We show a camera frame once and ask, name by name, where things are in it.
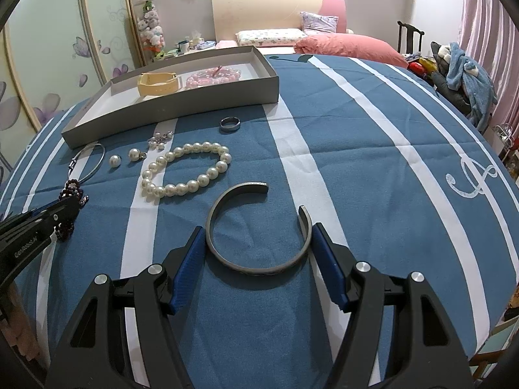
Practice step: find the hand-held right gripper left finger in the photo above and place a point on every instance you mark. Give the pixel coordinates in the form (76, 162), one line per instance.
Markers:
(187, 269)

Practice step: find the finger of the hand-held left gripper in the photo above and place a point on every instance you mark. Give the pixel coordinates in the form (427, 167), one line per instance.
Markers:
(44, 208)
(65, 210)

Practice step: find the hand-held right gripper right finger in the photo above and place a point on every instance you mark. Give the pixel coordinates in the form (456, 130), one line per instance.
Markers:
(327, 267)

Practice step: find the grey metal cuff bangle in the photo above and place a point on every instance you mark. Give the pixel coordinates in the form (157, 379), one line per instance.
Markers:
(209, 231)

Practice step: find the thin silver hoop bangle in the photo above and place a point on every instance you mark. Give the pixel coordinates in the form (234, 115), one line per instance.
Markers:
(73, 165)

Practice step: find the pearl earring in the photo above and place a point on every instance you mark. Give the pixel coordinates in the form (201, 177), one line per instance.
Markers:
(133, 154)
(115, 161)

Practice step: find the grey cardboard box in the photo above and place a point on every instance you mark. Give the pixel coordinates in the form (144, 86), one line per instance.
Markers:
(162, 117)

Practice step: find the blue white striped blanket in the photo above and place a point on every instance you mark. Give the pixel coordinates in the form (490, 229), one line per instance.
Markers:
(365, 170)

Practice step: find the flower print sliding wardrobe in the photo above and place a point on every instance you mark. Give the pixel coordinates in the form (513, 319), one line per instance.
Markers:
(48, 48)

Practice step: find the tube of plush toys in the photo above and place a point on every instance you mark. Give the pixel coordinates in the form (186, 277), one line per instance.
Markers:
(151, 28)

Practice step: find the white mug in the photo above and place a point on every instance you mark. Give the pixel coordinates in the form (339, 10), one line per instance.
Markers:
(183, 47)

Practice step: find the tissue box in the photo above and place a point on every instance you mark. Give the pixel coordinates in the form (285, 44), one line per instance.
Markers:
(196, 39)

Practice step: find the red and yellow toy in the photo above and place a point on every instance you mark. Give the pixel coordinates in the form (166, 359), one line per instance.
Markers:
(421, 69)

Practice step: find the folded pink quilt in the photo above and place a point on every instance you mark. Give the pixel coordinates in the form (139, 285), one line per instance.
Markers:
(348, 46)

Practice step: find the white patterned pillow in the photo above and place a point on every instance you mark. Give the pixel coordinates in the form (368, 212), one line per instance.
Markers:
(267, 37)

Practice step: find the blue fleece garment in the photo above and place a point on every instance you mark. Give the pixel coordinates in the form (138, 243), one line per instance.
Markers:
(472, 77)

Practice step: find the dark wooden chair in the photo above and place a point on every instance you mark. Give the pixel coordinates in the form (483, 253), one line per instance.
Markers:
(409, 36)

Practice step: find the purple patterned pillow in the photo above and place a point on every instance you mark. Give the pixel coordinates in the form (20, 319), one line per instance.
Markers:
(320, 22)

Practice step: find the cream and pink headboard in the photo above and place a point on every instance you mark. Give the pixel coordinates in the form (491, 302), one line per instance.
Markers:
(275, 12)

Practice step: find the pink curtain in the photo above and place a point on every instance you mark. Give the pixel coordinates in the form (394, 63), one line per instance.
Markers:
(490, 28)

